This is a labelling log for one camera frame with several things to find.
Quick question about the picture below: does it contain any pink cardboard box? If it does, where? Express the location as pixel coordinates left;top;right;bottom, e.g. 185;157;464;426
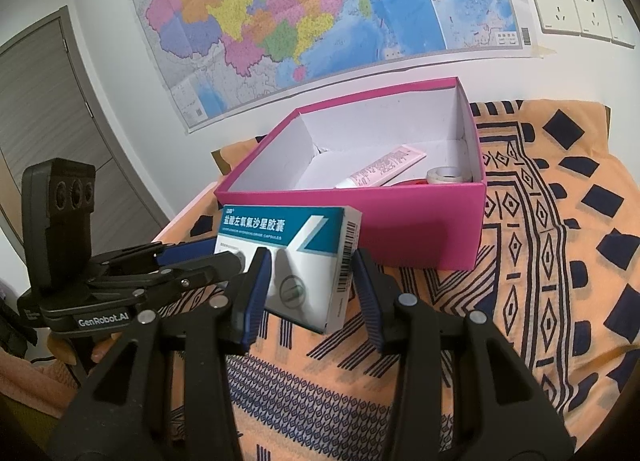
214;76;488;272

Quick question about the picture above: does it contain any person's left hand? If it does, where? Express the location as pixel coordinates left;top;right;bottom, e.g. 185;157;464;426
47;332;111;362

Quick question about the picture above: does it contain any pink sheet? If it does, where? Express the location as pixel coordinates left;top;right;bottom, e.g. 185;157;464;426
150;181;221;244

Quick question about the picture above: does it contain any white wall switch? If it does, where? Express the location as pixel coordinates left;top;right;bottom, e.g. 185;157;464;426
602;0;636;47

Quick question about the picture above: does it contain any orange patterned cloth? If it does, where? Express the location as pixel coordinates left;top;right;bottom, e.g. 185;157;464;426
165;98;640;461

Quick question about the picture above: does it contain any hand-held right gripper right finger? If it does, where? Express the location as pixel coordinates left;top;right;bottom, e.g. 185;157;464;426
350;248;576;461

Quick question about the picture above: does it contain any white wall socket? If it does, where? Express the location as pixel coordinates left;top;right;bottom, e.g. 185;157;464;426
527;0;581;34
570;0;613;39

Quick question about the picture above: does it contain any wall map poster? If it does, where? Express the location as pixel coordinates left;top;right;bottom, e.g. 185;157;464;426
122;0;538;134

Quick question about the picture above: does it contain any white tape roll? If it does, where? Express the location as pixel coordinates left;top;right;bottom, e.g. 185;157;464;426
425;166;474;186

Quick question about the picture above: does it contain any teal and white medicine box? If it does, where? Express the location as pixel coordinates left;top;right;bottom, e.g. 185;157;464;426
212;204;364;335

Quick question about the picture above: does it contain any pink tube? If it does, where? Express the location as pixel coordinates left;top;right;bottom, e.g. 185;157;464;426
334;145;427;190

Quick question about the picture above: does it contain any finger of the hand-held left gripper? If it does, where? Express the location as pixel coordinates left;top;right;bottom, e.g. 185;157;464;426
90;251;246;312
90;238;218;272

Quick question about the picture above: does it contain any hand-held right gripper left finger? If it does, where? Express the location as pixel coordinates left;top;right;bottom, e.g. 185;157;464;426
45;247;273;461

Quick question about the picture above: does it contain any person's left forearm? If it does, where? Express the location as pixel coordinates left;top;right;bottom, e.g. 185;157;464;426
0;348;81;414

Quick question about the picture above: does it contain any grey door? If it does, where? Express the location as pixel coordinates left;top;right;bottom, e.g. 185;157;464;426
0;5;168;262

